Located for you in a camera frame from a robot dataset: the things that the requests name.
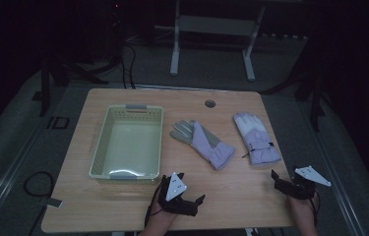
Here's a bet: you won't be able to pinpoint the dark equipment tower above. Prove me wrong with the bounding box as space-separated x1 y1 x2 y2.
107 0 125 67

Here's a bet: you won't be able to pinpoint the black tripod stand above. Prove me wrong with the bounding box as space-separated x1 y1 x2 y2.
263 32 327 133
38 53 109 118

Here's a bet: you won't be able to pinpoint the person's left hand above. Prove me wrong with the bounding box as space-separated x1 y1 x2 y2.
146 196 180 230

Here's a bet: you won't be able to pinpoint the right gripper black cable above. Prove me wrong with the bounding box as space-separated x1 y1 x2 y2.
309 191 321 227

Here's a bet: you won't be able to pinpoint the black looped floor cable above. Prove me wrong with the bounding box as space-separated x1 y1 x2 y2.
23 170 55 199

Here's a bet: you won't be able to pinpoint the black hanging cables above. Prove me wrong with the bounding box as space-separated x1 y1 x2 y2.
118 42 138 90

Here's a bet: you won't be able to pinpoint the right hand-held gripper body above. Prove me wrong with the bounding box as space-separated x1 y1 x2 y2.
274 165 332 200

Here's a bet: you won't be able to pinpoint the pale green plastic basket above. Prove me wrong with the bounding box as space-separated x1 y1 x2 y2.
89 103 164 182

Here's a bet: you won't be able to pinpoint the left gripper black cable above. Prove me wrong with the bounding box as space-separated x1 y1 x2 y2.
144 183 164 228

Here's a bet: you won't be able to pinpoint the white metal desk frame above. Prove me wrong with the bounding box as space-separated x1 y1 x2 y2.
169 0 267 83

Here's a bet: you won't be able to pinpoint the grey flat floor tag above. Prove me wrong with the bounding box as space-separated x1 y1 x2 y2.
38 197 64 209

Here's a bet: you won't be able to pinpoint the person's right hand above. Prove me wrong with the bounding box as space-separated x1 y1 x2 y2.
286 195 318 227

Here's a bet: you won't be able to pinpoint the lilac glove grey palm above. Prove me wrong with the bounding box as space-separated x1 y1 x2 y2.
169 119 236 171

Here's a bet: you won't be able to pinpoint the lilac glove white fingers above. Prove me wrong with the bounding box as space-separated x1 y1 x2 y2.
233 111 283 166

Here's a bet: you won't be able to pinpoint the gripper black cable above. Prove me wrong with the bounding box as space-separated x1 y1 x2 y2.
309 191 321 227
144 183 164 228

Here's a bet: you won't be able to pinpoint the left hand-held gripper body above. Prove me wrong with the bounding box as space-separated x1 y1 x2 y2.
156 172 200 217

